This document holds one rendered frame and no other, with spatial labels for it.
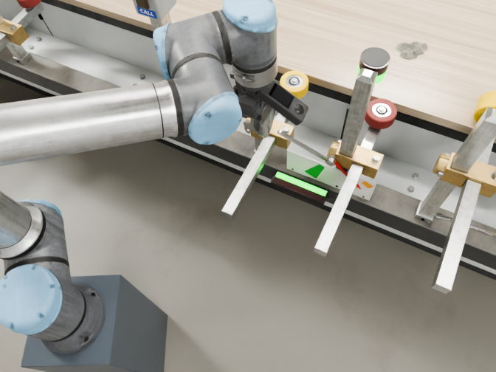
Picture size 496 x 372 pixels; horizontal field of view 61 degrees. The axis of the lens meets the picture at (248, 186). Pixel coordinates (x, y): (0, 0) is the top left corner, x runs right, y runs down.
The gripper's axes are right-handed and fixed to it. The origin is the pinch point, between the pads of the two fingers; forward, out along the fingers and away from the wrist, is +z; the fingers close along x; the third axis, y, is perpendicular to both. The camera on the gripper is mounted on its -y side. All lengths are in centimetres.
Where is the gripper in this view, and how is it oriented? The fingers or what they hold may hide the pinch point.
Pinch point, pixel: (267, 133)
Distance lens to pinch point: 103.2
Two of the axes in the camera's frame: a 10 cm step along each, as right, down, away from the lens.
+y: -8.9, -3.7, 2.7
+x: -4.5, 8.0, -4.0
